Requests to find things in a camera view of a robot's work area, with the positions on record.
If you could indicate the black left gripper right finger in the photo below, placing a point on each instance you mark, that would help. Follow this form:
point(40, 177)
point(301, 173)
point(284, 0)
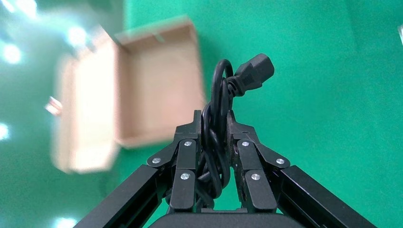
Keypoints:
point(255, 176)

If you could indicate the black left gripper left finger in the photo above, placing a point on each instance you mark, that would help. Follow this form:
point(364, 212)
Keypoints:
point(185, 163)

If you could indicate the open brown cardboard box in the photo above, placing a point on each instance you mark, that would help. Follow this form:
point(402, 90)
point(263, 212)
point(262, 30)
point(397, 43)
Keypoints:
point(151, 88)

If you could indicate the green table cloth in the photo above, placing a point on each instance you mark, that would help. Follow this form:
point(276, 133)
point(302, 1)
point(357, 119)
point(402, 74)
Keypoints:
point(314, 94)

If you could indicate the silver metal cloth clip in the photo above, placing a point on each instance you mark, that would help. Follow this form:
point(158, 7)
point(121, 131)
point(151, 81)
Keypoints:
point(53, 105)

